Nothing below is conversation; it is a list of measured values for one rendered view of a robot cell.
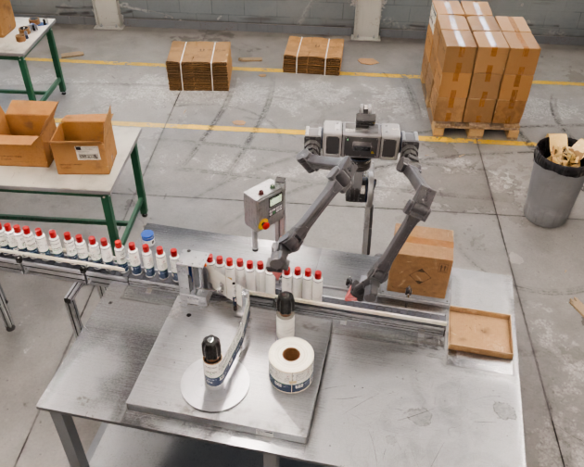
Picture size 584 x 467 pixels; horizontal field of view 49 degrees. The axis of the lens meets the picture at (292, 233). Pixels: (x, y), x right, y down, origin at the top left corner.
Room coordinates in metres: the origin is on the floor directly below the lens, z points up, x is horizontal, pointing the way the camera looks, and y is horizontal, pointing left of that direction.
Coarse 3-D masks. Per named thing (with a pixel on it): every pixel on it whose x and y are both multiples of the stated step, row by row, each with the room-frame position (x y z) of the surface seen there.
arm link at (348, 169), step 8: (304, 152) 2.73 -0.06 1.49; (304, 160) 2.69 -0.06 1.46; (312, 160) 2.65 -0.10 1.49; (320, 160) 2.61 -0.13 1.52; (328, 160) 2.56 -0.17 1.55; (336, 160) 2.51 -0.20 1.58; (344, 160) 2.45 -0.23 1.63; (312, 168) 2.66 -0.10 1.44; (320, 168) 2.60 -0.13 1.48; (328, 168) 2.54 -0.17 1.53; (344, 168) 2.41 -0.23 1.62; (352, 168) 2.44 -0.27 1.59; (336, 176) 2.37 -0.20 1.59; (344, 176) 2.38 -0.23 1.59; (352, 176) 2.41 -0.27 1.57; (344, 184) 2.37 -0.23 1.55
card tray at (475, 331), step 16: (464, 320) 2.22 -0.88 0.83; (480, 320) 2.22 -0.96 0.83; (496, 320) 2.22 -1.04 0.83; (464, 336) 2.11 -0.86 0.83; (480, 336) 2.11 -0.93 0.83; (496, 336) 2.11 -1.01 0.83; (512, 336) 2.08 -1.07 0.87; (480, 352) 2.00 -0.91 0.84; (496, 352) 1.99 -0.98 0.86; (512, 352) 1.99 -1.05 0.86
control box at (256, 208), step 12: (252, 192) 2.41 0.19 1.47; (264, 192) 2.41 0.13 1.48; (276, 192) 2.42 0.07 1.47; (252, 204) 2.36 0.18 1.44; (264, 204) 2.37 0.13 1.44; (276, 204) 2.42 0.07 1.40; (252, 216) 2.36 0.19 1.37; (264, 216) 2.37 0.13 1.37; (276, 216) 2.42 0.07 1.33; (252, 228) 2.36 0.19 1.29
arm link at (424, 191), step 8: (400, 160) 2.71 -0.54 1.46; (408, 160) 2.69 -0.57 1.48; (400, 168) 2.65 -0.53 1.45; (408, 168) 2.62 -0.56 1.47; (416, 168) 2.64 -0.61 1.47; (408, 176) 2.57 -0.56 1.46; (416, 176) 2.49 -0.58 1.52; (416, 184) 2.43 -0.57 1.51; (424, 184) 2.38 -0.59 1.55; (416, 192) 2.35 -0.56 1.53; (424, 192) 2.33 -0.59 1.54; (432, 192) 2.34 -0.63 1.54; (416, 200) 2.31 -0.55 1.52; (424, 200) 2.32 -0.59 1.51; (432, 200) 2.32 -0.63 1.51; (416, 208) 2.29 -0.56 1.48; (424, 208) 2.29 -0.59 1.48; (424, 216) 2.29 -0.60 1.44
